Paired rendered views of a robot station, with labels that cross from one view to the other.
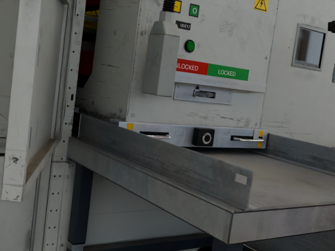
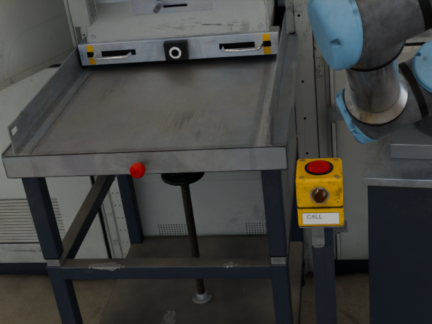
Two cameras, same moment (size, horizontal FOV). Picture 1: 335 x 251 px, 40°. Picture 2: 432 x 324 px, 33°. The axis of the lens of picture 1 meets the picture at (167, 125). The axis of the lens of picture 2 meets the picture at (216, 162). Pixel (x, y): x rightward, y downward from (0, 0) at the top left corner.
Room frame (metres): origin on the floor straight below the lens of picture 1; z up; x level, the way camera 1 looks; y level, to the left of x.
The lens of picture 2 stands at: (0.11, -1.47, 1.52)
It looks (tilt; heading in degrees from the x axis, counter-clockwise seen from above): 28 degrees down; 47
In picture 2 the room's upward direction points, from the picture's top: 7 degrees counter-clockwise
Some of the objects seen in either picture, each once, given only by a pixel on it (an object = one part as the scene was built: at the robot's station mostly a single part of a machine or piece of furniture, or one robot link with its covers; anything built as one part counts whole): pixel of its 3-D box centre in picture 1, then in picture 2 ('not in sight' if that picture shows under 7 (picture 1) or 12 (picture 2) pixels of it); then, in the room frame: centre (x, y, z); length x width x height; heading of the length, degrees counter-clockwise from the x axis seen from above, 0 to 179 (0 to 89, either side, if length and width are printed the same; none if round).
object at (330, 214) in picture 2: not in sight; (320, 192); (0.98, -0.80, 0.85); 0.08 x 0.08 x 0.10; 36
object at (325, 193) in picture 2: not in sight; (319, 197); (0.95, -0.82, 0.87); 0.03 x 0.01 x 0.03; 126
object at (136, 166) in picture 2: not in sight; (138, 168); (0.90, -0.39, 0.82); 0.04 x 0.03 x 0.03; 36
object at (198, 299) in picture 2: not in sight; (201, 294); (1.19, -0.18, 0.18); 0.06 x 0.06 x 0.02
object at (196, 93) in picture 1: (201, 91); (157, 4); (1.28, -0.08, 1.02); 0.06 x 0.02 x 0.04; 36
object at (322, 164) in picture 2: not in sight; (319, 169); (0.99, -0.80, 0.90); 0.04 x 0.04 x 0.02
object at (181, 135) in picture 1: (195, 135); (178, 45); (1.33, -0.08, 0.90); 0.54 x 0.05 x 0.06; 126
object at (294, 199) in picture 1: (230, 174); (170, 96); (1.20, -0.18, 0.82); 0.68 x 0.62 x 0.06; 36
